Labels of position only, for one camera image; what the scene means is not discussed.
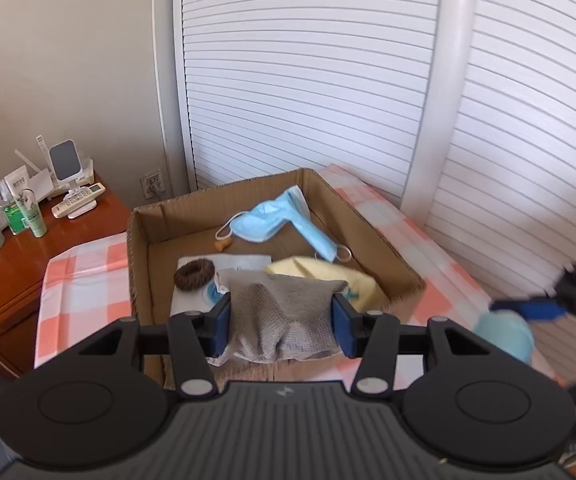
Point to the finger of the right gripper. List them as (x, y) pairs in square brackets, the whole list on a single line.
[(539, 308)]

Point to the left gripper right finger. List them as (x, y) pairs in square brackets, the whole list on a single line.
[(356, 332)]

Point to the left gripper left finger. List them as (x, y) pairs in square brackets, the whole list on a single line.
[(209, 330)]

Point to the blue patterned sachet pouch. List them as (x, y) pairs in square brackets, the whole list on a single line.
[(214, 293)]

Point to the white cloth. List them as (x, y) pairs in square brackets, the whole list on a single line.
[(195, 301)]

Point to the yellow cloth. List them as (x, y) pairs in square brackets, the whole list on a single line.
[(361, 290)]

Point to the blue white plush toy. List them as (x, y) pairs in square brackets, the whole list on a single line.
[(507, 331)]

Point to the brown hair scrunchie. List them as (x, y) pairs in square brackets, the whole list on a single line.
[(194, 274)]

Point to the grey knitted cloth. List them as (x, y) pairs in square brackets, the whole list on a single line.
[(277, 317)]

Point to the blue surgical face mask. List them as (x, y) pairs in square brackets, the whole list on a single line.
[(266, 219)]

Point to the brown cardboard box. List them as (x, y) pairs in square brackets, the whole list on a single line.
[(159, 234)]

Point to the orange white checkered tablecloth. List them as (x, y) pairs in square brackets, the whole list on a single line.
[(86, 287)]

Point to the white remote control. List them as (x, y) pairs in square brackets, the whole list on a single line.
[(78, 202)]

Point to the wooden nightstand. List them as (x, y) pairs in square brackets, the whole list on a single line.
[(23, 263)]

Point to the phone on white stand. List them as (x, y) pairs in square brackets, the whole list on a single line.
[(69, 169)]

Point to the green box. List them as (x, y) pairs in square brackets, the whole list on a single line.
[(15, 218)]

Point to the green tube bottle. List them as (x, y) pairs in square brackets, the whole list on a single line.
[(32, 213)]

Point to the white skincare box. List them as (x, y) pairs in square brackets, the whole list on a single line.
[(18, 181)]

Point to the wall power outlet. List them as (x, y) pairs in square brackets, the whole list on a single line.
[(152, 185)]

